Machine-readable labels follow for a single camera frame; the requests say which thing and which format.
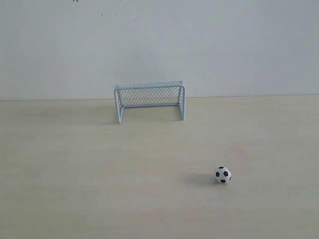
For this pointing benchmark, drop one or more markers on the black and white soccer ball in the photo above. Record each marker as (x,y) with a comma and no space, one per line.
(222,175)

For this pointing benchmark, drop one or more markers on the small white soccer goal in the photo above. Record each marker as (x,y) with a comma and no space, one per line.
(159,94)

